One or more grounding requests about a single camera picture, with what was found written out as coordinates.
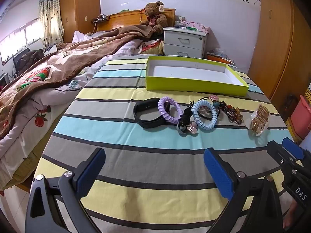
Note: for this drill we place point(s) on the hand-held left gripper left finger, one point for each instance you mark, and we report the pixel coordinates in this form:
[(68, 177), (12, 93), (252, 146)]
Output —
[(93, 170)]

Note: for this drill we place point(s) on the window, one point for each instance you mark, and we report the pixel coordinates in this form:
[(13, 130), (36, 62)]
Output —
[(21, 36)]

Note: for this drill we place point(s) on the pink floral box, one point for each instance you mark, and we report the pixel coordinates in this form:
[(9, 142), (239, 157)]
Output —
[(200, 26)]

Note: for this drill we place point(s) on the yellow red pillow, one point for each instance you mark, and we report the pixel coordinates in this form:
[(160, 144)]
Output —
[(153, 48)]

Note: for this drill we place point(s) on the black elastic with pink clip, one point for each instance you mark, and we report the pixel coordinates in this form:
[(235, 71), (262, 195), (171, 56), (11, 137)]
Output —
[(216, 104)]

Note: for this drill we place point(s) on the dark clothes pile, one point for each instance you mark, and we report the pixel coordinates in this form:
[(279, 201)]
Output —
[(29, 58)]

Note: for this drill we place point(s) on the lime green cardboard box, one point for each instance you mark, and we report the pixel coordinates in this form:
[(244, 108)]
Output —
[(194, 87)]

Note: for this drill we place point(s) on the spotted curtain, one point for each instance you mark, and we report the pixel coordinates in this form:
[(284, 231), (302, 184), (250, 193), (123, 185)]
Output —
[(51, 17)]

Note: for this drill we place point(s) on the power strip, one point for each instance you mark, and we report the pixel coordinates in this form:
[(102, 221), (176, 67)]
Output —
[(100, 19)]

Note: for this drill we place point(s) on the black wristband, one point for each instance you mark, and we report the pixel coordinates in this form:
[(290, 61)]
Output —
[(148, 124)]

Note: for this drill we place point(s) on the wooden wardrobe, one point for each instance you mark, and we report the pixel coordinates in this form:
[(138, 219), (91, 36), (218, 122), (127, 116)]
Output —
[(274, 41), (82, 4)]

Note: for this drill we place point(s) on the person's right hand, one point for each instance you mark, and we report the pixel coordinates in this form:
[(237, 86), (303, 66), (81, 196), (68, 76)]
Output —
[(291, 213)]

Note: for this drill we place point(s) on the dark brown object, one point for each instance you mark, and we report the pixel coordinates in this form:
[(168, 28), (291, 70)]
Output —
[(290, 105)]

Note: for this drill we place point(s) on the white nightstand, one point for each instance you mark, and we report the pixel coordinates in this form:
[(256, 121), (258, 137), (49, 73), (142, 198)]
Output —
[(184, 42)]

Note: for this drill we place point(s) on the orange tray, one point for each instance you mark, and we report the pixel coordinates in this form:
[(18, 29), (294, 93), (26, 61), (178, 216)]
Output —
[(218, 58)]

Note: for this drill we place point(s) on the wooden headboard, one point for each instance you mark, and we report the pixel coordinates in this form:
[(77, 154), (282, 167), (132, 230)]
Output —
[(126, 19)]

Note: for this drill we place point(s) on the yellow printed carton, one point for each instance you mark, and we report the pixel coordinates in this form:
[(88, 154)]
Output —
[(308, 95)]

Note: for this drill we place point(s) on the brown patterned blanket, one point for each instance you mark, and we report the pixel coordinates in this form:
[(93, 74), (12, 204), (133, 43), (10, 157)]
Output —
[(73, 60)]

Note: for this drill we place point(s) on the striped tablecloth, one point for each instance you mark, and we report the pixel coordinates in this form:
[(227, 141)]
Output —
[(145, 150)]

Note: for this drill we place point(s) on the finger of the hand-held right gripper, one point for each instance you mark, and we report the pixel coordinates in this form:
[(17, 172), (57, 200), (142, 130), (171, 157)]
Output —
[(294, 149), (278, 153)]

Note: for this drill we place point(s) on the pink plastic bin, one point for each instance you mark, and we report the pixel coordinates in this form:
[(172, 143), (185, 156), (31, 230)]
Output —
[(301, 116)]

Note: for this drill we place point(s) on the pink rhinestone hair clip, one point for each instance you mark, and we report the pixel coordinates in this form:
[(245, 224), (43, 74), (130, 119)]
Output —
[(204, 110)]

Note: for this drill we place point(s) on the small bottles cluster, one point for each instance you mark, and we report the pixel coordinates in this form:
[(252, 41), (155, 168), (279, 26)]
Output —
[(181, 22)]

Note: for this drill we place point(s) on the gold hair claw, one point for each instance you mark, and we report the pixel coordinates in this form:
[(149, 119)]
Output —
[(260, 119)]

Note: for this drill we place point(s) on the brown teddy bear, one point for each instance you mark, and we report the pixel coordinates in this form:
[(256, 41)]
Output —
[(154, 14)]

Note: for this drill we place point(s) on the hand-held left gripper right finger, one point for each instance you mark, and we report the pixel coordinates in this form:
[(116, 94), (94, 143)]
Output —
[(218, 172)]

